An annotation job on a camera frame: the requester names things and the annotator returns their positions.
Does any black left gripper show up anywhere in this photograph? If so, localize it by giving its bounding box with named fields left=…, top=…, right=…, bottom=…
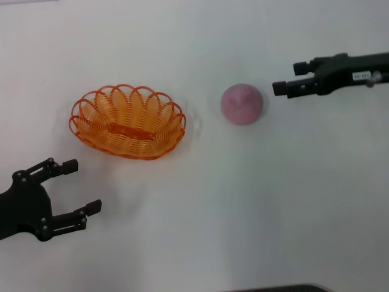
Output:
left=0, top=157, right=103, bottom=243

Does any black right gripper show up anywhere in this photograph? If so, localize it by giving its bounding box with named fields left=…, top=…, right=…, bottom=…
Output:
left=272, top=52, right=389, bottom=99

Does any pink peach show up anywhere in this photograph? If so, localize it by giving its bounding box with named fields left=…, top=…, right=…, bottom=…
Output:
left=221, top=83, right=263, bottom=126

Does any orange plastic woven basket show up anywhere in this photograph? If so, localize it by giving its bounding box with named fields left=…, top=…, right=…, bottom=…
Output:
left=69, top=83, right=187, bottom=161

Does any dark curved robot part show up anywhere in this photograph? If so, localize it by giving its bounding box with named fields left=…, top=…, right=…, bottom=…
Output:
left=233, top=284, right=331, bottom=292

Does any silver cable connector plug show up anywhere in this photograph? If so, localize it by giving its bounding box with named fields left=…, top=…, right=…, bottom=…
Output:
left=366, top=70, right=389, bottom=89

